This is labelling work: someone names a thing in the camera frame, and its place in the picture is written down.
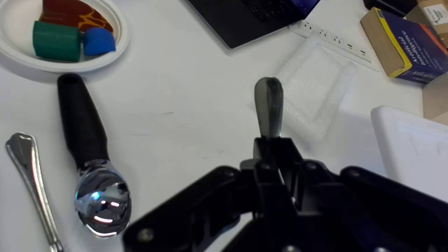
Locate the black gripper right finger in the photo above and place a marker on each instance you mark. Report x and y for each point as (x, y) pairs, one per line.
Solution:
(373, 211)

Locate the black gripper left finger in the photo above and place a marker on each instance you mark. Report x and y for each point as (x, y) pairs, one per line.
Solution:
(205, 205)

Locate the silver spoon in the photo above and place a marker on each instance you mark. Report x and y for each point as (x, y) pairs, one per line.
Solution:
(269, 107)

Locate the white plastic bin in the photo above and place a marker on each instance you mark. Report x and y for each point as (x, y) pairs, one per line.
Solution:
(410, 149)

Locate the blue and yellow book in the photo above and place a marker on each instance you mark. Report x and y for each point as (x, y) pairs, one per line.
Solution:
(415, 51)

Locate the black open laptop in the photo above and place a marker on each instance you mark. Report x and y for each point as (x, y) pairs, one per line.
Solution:
(252, 16)

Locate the blue toy block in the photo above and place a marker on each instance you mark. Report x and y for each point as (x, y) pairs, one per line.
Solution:
(98, 43)

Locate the small black box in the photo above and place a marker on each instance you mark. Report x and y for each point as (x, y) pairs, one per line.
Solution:
(387, 6)

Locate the flat cardboard box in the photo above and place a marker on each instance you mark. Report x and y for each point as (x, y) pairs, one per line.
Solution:
(434, 15)

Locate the green toy block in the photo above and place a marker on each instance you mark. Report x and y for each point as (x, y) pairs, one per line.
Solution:
(56, 43)

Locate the red-brown toy block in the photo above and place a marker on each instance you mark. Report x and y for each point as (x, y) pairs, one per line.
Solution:
(70, 12)

